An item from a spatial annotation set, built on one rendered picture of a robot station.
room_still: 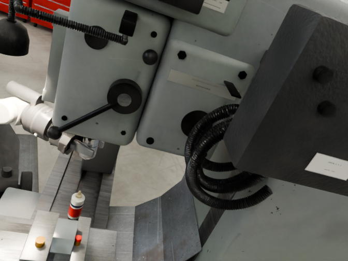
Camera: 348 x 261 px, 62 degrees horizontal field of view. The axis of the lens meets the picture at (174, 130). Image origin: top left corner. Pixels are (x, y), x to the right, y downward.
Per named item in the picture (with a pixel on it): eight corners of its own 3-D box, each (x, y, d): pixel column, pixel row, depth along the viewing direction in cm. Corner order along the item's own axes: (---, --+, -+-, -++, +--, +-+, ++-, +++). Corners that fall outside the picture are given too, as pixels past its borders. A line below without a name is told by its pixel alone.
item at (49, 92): (41, 100, 69) (53, 11, 59) (46, 93, 73) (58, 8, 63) (58, 105, 70) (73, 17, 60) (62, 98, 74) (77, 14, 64)
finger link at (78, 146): (92, 158, 78) (72, 147, 78) (95, 148, 76) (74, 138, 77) (89, 161, 76) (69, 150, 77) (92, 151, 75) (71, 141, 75)
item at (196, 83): (133, 148, 66) (171, 37, 53) (137, 101, 87) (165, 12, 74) (210, 167, 70) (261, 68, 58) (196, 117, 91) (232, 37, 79)
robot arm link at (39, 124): (68, 135, 72) (26, 114, 73) (61, 164, 76) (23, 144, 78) (94, 117, 83) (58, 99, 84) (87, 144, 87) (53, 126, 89)
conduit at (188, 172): (170, 204, 54) (215, 109, 44) (165, 152, 68) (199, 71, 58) (256, 221, 59) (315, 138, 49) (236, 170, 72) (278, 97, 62)
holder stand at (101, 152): (80, 170, 114) (90, 128, 104) (84, 138, 132) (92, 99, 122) (111, 174, 118) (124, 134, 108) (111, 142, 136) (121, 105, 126)
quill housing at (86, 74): (46, 133, 65) (70, -20, 49) (68, 94, 82) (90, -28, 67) (130, 154, 69) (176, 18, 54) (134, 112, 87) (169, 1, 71)
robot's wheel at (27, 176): (18, 190, 160) (22, 163, 151) (29, 190, 163) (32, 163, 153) (17, 220, 146) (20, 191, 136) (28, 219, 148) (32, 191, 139)
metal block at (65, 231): (49, 252, 74) (52, 236, 71) (55, 232, 79) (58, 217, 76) (70, 254, 75) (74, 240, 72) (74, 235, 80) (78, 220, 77)
